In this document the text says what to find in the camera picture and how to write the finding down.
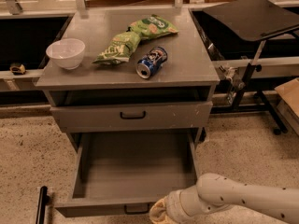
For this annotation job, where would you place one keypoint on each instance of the grey top drawer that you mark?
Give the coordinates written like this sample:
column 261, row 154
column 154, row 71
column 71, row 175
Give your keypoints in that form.
column 113, row 118

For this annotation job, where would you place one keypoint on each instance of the yellow tape measure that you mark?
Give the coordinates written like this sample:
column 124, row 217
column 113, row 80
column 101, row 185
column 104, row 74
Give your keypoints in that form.
column 17, row 69

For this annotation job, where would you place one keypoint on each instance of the metal clamp bracket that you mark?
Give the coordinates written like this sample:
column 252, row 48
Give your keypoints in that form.
column 235, row 82

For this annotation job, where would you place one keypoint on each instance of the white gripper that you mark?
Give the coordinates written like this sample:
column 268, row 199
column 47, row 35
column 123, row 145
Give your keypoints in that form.
column 173, row 205

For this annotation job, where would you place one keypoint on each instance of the cardboard box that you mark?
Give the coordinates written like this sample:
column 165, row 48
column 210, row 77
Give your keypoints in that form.
column 289, row 103

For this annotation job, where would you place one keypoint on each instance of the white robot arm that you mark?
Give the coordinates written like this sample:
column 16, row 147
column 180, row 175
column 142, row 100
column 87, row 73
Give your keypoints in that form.
column 214, row 193

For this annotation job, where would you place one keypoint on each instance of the grey drawer cabinet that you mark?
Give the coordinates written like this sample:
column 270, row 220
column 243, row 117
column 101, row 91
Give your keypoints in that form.
column 188, row 75

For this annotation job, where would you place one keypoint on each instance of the green chip bag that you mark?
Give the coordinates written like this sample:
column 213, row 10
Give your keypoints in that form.
column 123, row 45

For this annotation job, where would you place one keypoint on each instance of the grey drawer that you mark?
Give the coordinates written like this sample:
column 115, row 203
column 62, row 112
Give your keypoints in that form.
column 113, row 118
column 125, row 173

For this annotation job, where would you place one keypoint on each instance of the black tray stand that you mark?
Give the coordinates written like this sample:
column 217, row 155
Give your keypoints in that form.
column 260, row 40

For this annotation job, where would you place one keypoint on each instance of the blue soda can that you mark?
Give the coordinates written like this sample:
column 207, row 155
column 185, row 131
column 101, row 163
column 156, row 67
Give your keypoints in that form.
column 149, row 64

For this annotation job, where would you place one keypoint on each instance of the white bowl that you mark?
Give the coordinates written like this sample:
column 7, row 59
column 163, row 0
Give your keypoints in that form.
column 66, row 53

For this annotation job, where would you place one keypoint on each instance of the black bar on floor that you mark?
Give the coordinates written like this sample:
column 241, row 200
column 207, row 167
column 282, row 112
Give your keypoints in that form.
column 43, row 200

